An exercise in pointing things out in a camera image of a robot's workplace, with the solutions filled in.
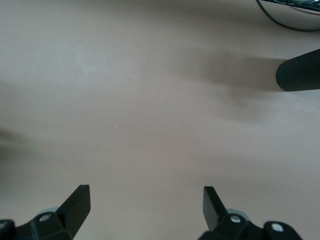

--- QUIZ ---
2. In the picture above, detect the black ribbed cylinder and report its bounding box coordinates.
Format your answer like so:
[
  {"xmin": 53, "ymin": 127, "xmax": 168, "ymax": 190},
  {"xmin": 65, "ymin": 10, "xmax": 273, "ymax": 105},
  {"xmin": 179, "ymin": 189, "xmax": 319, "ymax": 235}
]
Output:
[{"xmin": 275, "ymin": 47, "xmax": 320, "ymax": 93}]

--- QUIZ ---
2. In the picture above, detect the black looped cable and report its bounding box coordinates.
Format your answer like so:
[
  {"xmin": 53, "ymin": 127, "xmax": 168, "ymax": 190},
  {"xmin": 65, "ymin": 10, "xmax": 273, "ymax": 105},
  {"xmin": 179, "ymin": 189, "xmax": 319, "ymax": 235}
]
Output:
[{"xmin": 255, "ymin": 0, "xmax": 320, "ymax": 32}]

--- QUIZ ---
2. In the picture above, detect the black cable bundle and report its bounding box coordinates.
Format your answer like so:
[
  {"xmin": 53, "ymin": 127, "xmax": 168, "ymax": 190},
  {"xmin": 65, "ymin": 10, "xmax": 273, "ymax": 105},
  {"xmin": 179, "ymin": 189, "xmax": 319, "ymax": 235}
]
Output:
[{"xmin": 263, "ymin": 0, "xmax": 320, "ymax": 12}]

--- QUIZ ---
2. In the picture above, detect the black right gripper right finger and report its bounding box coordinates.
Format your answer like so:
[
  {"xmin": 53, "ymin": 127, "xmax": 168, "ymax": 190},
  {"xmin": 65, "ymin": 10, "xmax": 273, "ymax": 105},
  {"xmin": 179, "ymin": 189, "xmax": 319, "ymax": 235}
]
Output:
[{"xmin": 198, "ymin": 185, "xmax": 266, "ymax": 240}]

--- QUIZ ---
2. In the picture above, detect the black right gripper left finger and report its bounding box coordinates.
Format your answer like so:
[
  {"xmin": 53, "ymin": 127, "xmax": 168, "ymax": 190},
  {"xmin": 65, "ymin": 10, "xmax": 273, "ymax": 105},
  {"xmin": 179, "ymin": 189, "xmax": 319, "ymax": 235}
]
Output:
[{"xmin": 14, "ymin": 184, "xmax": 91, "ymax": 240}]

